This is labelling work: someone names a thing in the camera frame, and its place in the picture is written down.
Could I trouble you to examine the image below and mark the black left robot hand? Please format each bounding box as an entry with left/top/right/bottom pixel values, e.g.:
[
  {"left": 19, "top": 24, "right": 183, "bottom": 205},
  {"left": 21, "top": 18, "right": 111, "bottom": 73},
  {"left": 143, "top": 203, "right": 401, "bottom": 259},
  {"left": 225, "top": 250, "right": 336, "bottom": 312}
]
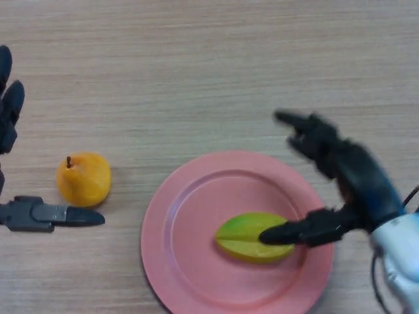
[{"left": 0, "top": 44, "right": 106, "bottom": 234}]

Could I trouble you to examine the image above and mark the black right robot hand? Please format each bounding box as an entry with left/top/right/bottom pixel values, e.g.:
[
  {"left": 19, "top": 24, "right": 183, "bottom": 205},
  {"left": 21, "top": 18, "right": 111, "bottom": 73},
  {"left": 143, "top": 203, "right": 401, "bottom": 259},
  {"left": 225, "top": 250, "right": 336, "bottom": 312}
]
[{"left": 258, "top": 109, "right": 405, "bottom": 247}]

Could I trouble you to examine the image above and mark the yellow-green starfruit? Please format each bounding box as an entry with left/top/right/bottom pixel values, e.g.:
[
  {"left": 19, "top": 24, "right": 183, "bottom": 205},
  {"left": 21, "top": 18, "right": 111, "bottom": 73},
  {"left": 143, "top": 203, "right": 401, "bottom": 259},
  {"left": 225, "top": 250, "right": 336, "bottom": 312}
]
[{"left": 214, "top": 211, "right": 297, "bottom": 265}]

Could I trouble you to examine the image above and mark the pink round plate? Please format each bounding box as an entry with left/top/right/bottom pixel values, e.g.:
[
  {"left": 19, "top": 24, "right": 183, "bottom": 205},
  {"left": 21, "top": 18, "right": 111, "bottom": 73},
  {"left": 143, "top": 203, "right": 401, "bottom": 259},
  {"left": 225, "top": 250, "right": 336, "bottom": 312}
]
[{"left": 140, "top": 150, "right": 335, "bottom": 314}]

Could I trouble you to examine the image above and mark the orange pear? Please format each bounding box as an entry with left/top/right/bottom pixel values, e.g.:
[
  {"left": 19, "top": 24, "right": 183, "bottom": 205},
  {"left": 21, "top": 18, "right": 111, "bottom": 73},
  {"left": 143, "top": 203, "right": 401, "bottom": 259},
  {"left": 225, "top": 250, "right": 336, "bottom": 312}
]
[{"left": 56, "top": 152, "right": 113, "bottom": 209}]

